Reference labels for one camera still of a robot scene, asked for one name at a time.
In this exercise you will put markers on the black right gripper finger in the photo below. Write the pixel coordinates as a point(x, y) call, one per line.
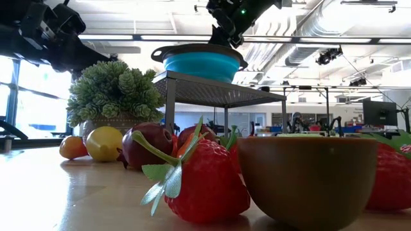
point(221, 37)
point(236, 40)

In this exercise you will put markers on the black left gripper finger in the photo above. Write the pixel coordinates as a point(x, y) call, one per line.
point(86, 57)

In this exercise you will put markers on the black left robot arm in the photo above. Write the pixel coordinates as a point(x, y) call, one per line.
point(19, 16)

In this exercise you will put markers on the black background robot arm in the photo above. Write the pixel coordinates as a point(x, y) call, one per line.
point(335, 125)

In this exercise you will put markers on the blue collapsible colander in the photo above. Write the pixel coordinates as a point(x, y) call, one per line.
point(202, 65)

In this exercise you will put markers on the artificial green succulent plant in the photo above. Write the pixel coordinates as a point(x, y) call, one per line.
point(112, 90)

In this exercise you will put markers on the black overhead light bar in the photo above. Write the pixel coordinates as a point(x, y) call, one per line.
point(136, 37)

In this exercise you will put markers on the grey perforated metal shelf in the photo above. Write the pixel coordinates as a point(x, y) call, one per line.
point(208, 91)

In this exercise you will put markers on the yellow plastic lemon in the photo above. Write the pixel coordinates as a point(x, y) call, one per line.
point(102, 142)

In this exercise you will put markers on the orange plastic tangerine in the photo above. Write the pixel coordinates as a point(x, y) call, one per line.
point(72, 147)

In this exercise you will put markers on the black ceiling track spotlights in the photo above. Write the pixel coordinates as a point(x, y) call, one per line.
point(358, 82)
point(329, 56)

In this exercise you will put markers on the red apple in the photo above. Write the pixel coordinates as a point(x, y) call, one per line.
point(187, 131)

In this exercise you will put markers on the person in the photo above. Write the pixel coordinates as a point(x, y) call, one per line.
point(297, 121)

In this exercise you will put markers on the dark red pomegranate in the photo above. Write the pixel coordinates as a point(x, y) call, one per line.
point(154, 134)

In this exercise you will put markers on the small orange yellow peach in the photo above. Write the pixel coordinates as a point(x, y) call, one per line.
point(183, 148)

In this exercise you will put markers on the black computer monitor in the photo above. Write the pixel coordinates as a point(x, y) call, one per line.
point(380, 113)

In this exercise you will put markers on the black monitor pole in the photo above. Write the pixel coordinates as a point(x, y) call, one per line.
point(406, 120)

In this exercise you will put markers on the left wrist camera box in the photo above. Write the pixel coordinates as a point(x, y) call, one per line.
point(69, 18)

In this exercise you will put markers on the black window frame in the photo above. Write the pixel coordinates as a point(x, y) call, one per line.
point(13, 96)

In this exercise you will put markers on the silver ventilation duct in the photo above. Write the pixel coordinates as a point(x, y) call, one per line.
point(308, 25)

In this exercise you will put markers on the black curved bracket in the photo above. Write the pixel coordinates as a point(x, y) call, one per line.
point(16, 131)

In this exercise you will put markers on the black aluminium table frame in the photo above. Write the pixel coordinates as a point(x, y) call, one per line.
point(38, 143)

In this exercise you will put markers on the black metal frame stand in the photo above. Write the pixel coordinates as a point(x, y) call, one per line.
point(327, 106)

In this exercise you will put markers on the black ceiling track rail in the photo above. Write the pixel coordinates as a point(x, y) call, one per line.
point(369, 2)

